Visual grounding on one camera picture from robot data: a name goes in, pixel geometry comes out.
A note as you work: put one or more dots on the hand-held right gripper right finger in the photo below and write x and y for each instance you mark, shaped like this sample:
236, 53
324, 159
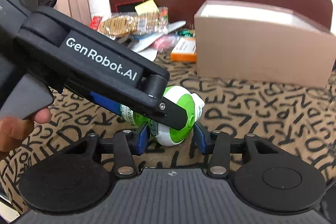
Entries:
200, 138

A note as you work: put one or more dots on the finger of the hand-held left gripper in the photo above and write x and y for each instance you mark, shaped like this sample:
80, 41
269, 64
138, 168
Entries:
105, 102
170, 113

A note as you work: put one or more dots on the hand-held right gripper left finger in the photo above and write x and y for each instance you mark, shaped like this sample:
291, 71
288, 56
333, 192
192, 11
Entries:
143, 138

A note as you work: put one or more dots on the green white round bottle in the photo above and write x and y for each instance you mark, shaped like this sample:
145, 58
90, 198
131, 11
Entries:
181, 103

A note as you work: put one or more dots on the tan cardboard box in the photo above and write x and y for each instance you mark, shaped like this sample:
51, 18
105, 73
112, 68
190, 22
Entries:
262, 45

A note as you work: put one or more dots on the person's left hand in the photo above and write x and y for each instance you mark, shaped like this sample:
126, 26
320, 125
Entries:
18, 132

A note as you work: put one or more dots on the red snack packet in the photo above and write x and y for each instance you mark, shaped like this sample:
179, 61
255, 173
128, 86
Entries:
96, 22

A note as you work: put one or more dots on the pink brown folder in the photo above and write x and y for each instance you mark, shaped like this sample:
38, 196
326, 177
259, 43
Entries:
76, 3

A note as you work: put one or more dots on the black red-edged card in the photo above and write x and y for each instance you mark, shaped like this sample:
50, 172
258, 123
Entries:
126, 7

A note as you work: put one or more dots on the orange white small box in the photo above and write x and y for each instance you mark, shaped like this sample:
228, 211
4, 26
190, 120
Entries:
183, 49

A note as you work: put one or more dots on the letter-print brown tablecloth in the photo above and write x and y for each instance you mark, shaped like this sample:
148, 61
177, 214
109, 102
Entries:
262, 113

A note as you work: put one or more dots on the pink wrapped item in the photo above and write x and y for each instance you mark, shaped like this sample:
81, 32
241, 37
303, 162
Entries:
165, 43

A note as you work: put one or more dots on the pile of snack packets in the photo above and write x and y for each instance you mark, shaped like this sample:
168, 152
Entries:
155, 40

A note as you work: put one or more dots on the yellow sticky note pad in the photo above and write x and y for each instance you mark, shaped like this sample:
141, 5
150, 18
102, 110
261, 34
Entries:
147, 6

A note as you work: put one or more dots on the green ribbon roll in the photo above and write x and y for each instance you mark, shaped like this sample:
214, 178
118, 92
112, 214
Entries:
185, 33

